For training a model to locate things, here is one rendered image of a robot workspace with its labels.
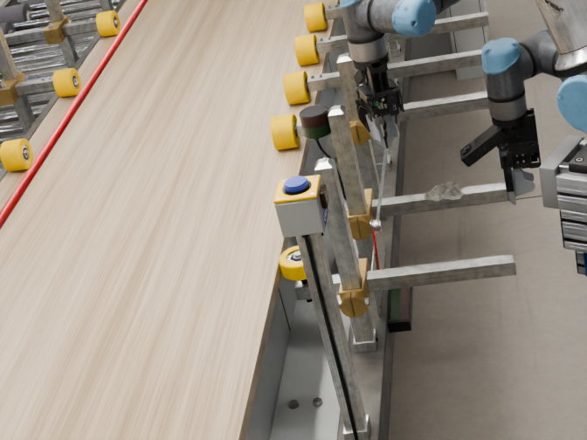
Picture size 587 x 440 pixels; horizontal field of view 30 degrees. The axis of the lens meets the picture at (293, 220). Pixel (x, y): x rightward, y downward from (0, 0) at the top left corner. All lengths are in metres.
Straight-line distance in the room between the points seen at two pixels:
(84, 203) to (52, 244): 0.17
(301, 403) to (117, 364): 0.42
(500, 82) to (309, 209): 0.64
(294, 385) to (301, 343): 0.14
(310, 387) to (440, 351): 1.09
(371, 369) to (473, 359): 1.14
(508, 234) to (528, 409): 0.90
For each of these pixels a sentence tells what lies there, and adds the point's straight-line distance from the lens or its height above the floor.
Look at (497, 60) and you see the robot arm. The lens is 2.19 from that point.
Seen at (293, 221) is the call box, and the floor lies 1.18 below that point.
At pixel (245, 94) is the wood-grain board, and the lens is 2.96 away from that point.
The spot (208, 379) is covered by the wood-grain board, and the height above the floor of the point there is 0.90.
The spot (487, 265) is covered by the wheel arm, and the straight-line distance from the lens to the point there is 2.14.
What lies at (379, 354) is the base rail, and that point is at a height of 0.70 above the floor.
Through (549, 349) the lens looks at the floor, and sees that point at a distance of 3.28.
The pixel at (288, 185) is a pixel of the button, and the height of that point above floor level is 1.23.
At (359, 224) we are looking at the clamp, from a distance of 2.31.
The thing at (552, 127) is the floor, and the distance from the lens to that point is 4.45.
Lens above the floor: 2.03
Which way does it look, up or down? 29 degrees down
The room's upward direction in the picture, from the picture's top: 14 degrees counter-clockwise
